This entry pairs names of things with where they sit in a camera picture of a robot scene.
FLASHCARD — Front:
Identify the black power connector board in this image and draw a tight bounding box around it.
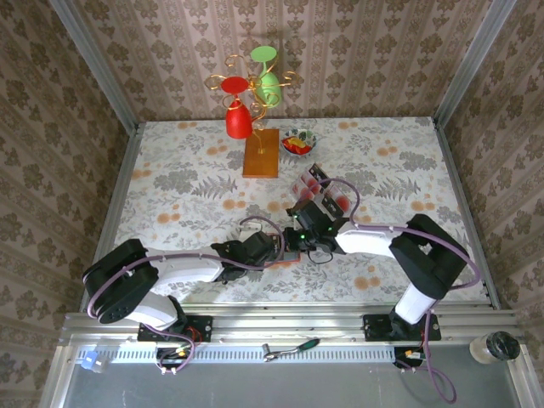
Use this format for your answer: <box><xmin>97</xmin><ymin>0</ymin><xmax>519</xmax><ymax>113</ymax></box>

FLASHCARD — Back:
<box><xmin>394</xmin><ymin>346</ymin><xmax>428</xmax><ymax>370</ymax></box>
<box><xmin>156</xmin><ymin>346</ymin><xmax>192</xmax><ymax>370</ymax></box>

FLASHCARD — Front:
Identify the blue white plastic connector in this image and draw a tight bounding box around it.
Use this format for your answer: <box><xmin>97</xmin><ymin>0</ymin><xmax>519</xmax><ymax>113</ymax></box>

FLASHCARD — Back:
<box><xmin>78</xmin><ymin>350</ymin><xmax>110</xmax><ymax>375</ymax></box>

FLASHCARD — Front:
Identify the small patterned bowl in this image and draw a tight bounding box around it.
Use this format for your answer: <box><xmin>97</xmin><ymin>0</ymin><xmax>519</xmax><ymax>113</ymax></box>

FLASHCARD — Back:
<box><xmin>280</xmin><ymin>128</ymin><xmax>319</xmax><ymax>156</ymax></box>

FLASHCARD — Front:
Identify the clear acrylic card stand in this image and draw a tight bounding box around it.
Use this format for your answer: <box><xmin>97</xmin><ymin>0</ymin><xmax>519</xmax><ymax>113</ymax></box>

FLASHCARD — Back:
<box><xmin>290</xmin><ymin>162</ymin><xmax>354</xmax><ymax>216</ymax></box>

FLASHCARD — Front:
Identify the grey metal tray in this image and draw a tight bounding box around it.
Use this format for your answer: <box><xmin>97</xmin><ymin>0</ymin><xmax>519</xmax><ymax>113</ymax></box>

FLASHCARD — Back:
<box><xmin>40</xmin><ymin>343</ymin><xmax>539</xmax><ymax>408</ymax></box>

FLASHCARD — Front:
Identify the gold wire rack wooden base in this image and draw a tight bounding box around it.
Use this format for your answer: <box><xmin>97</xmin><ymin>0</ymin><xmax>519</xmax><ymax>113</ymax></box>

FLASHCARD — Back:
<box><xmin>205</xmin><ymin>54</ymin><xmax>302</xmax><ymax>179</ymax></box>

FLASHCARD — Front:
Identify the ratchet wrench green handle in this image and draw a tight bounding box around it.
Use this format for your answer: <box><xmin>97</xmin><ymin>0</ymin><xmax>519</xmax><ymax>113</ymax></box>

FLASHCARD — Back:
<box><xmin>262</xmin><ymin>337</ymin><xmax>322</xmax><ymax>363</ymax></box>

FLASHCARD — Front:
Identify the aluminium side rail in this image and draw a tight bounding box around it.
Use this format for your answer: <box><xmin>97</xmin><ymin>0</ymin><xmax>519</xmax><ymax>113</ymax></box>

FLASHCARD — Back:
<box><xmin>432</xmin><ymin>117</ymin><xmax>502</xmax><ymax>309</ymax></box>
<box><xmin>80</xmin><ymin>122</ymin><xmax>144</xmax><ymax>309</ymax></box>

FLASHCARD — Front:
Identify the grey slotted cable duct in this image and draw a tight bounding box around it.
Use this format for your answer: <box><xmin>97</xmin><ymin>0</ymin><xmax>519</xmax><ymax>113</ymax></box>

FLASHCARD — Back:
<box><xmin>76</xmin><ymin>342</ymin><xmax>399</xmax><ymax>365</ymax></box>

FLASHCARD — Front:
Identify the aluminium frame post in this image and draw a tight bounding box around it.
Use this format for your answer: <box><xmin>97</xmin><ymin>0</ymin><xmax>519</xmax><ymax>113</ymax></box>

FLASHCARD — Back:
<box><xmin>48</xmin><ymin>0</ymin><xmax>141</xmax><ymax>133</ymax></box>
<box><xmin>433</xmin><ymin>0</ymin><xmax>519</xmax><ymax>125</ymax></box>

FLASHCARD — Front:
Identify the clear jar black lid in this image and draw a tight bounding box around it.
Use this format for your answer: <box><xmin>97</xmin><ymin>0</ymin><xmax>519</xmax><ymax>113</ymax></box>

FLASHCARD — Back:
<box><xmin>469</xmin><ymin>330</ymin><xmax>522</xmax><ymax>366</ymax></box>

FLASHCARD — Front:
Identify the floral tablecloth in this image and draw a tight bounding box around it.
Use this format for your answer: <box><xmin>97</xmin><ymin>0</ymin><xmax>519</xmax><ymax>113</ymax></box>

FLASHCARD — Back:
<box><xmin>99</xmin><ymin>116</ymin><xmax>490</xmax><ymax>306</ymax></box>

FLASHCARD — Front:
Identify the long purple base cable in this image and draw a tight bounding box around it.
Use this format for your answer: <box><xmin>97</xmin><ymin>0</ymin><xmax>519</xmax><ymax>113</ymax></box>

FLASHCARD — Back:
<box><xmin>424</xmin><ymin>312</ymin><xmax>458</xmax><ymax>405</ymax></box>

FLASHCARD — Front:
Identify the red yellow snack packet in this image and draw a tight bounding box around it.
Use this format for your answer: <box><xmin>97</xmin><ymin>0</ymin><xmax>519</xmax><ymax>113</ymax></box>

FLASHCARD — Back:
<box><xmin>283</xmin><ymin>136</ymin><xmax>312</xmax><ymax>156</ymax></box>

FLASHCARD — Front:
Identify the green wine glass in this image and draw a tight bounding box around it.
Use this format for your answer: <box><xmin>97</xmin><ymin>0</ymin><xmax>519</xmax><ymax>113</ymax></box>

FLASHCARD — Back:
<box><xmin>249</xmin><ymin>45</ymin><xmax>282</xmax><ymax>107</ymax></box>

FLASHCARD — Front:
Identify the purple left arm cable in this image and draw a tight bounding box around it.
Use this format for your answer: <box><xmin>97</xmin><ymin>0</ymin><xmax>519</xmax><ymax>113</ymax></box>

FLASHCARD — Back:
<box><xmin>87</xmin><ymin>215</ymin><xmax>286</xmax><ymax>320</ymax></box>

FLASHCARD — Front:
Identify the red wine glass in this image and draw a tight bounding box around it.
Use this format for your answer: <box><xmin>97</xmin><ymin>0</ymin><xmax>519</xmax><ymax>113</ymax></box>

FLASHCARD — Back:
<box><xmin>220</xmin><ymin>76</ymin><xmax>252</xmax><ymax>140</ymax></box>

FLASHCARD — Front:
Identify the thin black cable loop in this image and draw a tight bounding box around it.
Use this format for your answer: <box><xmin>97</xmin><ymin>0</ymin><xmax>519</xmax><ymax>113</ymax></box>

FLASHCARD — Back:
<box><xmin>306</xmin><ymin>249</ymin><xmax>335</xmax><ymax>265</ymax></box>

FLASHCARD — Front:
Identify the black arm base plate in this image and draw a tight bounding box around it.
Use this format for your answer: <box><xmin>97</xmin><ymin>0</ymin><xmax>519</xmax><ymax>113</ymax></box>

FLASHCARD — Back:
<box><xmin>363</xmin><ymin>314</ymin><xmax>442</xmax><ymax>343</ymax></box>
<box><xmin>138</xmin><ymin>314</ymin><xmax>213</xmax><ymax>343</ymax></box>

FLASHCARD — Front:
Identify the orange card holder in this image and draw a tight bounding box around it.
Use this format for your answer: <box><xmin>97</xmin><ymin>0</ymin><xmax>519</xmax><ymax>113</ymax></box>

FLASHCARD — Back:
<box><xmin>267</xmin><ymin>231</ymin><xmax>302</xmax><ymax>269</ymax></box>

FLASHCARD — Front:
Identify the aluminium mounting rail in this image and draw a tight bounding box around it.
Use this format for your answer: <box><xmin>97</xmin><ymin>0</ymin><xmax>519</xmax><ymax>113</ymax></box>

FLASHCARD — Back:
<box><xmin>59</xmin><ymin>303</ymin><xmax>530</xmax><ymax>346</ymax></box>

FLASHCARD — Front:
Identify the short purple base cable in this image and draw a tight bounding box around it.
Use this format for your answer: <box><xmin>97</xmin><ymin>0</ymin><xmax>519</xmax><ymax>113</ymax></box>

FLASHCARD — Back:
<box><xmin>155</xmin><ymin>331</ymin><xmax>197</xmax><ymax>376</ymax></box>

